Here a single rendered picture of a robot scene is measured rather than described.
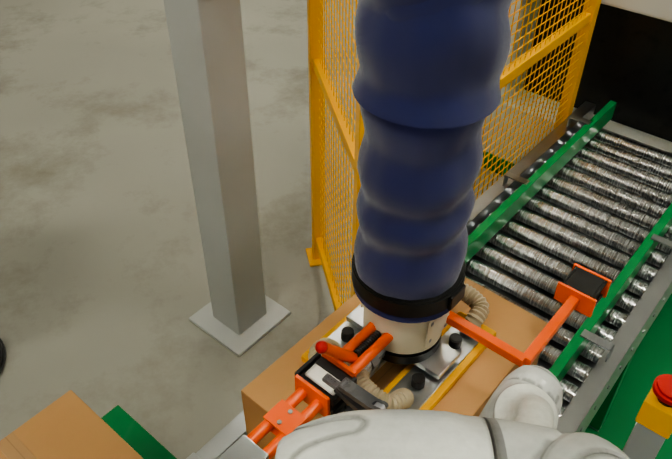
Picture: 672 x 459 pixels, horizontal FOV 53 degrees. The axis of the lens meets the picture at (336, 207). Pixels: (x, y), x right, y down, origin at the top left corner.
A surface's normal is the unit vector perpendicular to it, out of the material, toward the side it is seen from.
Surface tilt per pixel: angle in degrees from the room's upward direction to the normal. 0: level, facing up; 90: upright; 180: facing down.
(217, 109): 90
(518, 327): 0
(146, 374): 0
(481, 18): 76
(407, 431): 14
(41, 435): 0
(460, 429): 24
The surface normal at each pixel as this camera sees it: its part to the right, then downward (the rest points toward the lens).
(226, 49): 0.77, 0.40
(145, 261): 0.00, -0.78
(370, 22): -0.82, 0.09
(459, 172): 0.49, 0.35
